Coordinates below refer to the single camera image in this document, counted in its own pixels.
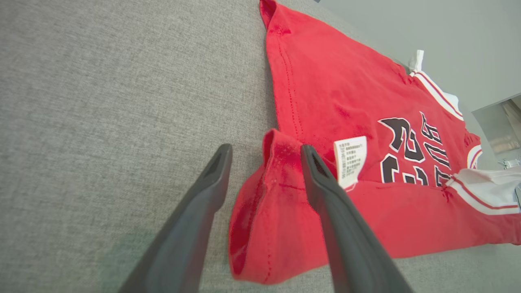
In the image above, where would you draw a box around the red jersey with number print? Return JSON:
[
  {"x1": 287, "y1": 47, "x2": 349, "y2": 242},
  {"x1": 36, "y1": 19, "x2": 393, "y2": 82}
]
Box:
[{"x1": 228, "y1": 0, "x2": 521, "y2": 285}]

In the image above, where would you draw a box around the grey fabric sofa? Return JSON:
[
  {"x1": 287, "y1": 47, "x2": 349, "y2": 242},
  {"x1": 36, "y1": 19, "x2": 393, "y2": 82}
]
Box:
[{"x1": 0, "y1": 0, "x2": 521, "y2": 293}]

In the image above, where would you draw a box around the grey metal panel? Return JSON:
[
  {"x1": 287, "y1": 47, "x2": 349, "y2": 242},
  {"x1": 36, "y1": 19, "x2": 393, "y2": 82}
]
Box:
[{"x1": 472, "y1": 94, "x2": 521, "y2": 163}]

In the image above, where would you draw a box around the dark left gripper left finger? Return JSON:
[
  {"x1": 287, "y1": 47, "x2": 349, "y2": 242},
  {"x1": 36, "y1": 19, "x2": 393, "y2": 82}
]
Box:
[{"x1": 118, "y1": 144, "x2": 233, "y2": 293}]

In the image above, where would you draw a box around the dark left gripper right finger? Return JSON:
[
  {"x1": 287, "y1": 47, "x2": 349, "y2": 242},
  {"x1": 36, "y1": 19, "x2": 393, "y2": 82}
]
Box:
[{"x1": 300, "y1": 144, "x2": 414, "y2": 293}]

